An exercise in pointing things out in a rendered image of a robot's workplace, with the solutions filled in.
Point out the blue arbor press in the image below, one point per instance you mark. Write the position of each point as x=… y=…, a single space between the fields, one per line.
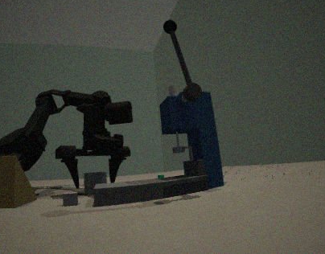
x=191 y=112

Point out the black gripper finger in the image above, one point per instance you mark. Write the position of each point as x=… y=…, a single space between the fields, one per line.
x=114 y=164
x=71 y=164

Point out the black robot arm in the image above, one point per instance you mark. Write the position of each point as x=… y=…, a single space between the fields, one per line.
x=28 y=143

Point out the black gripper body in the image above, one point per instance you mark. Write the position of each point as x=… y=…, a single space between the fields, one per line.
x=70 y=152

